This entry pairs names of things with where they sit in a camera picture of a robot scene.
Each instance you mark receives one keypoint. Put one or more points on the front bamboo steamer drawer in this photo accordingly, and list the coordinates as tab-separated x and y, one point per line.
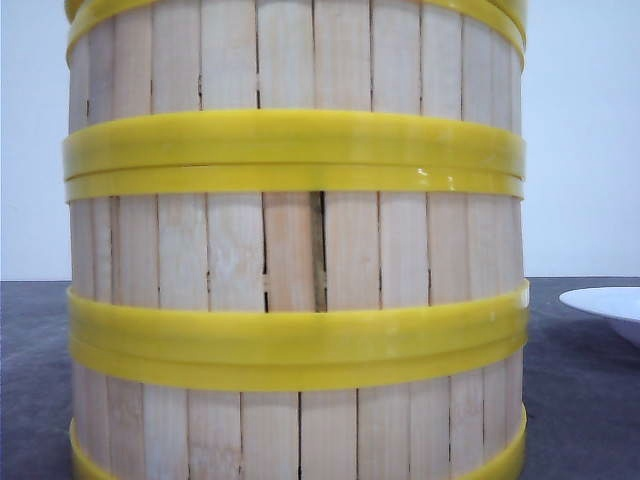
434	429

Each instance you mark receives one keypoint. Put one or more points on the white plate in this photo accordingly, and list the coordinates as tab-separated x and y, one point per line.
619	305

